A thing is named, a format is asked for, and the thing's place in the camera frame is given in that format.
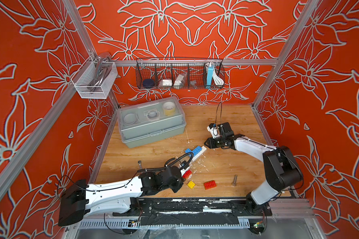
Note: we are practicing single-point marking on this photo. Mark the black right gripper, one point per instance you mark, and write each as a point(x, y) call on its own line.
point(210, 141)

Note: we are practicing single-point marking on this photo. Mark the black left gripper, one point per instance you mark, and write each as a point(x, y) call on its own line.
point(180, 184)

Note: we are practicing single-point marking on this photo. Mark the white lego brick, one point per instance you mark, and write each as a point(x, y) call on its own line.
point(200, 154)

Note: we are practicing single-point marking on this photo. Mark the red lego brick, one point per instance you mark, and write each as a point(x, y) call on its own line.
point(187, 174)
point(209, 184)

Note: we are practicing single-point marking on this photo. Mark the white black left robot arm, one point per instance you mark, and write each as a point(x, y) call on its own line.
point(82, 199)

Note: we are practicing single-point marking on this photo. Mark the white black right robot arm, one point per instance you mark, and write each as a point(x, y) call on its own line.
point(281, 169)

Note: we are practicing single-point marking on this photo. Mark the yellow lego brick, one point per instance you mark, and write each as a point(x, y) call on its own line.
point(191, 184)

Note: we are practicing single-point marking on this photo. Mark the metal bolt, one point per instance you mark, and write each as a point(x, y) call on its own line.
point(234, 181)

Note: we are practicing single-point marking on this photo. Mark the yellow tape roll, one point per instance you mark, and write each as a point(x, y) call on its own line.
point(169, 108)

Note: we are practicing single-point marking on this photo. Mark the grey translucent plastic storage box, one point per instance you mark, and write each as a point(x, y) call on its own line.
point(146, 123)

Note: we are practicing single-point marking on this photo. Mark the light blue box in basket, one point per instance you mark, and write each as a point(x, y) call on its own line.
point(210, 71)

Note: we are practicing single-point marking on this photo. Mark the white packet in basket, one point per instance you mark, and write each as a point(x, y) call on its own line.
point(180, 81)

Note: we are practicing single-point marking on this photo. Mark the white box in basket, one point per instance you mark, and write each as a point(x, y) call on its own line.
point(165, 83)

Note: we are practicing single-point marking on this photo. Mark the dark blue round object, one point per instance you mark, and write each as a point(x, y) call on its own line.
point(148, 83)

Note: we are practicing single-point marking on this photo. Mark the metal tongs in bin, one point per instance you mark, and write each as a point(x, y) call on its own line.
point(102, 71)

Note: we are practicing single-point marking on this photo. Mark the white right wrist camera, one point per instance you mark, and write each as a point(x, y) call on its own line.
point(213, 129)

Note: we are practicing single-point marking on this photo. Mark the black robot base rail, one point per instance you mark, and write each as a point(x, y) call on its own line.
point(194, 211)

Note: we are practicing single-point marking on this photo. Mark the black wire wall basket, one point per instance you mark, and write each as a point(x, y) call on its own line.
point(169, 68)

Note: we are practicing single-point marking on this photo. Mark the clear plastic wall bin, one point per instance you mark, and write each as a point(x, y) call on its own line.
point(86, 74)

